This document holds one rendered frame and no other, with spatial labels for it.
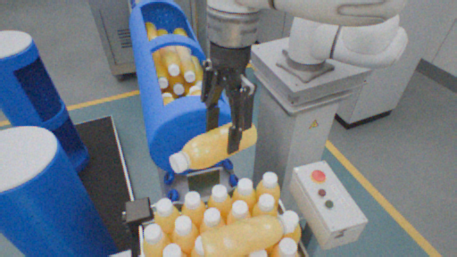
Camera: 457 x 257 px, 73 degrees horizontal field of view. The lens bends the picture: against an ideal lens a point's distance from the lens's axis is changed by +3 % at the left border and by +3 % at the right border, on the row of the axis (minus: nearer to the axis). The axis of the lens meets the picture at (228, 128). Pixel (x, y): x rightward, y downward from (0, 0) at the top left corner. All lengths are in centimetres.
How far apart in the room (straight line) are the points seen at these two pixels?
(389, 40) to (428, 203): 154
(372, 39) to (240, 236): 77
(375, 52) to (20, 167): 119
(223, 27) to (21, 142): 88
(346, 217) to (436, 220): 163
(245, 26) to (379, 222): 189
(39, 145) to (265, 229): 80
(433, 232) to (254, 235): 179
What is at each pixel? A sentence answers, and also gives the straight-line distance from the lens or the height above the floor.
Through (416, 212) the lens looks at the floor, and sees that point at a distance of 240.
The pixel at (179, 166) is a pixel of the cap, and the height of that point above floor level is 131.
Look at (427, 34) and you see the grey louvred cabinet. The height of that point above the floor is 76.
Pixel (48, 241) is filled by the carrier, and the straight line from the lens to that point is 132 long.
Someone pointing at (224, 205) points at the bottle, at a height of 107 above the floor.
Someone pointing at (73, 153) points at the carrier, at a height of 16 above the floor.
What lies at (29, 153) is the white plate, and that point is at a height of 104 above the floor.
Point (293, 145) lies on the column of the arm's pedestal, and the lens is 141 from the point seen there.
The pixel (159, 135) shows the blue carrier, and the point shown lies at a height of 116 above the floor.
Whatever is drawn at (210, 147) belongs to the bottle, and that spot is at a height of 131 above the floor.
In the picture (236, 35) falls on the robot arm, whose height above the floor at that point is 154.
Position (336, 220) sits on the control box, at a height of 110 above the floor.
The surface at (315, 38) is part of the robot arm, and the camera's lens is 119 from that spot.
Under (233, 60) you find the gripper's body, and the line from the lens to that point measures 53.
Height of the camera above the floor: 176
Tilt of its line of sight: 43 degrees down
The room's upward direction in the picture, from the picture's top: straight up
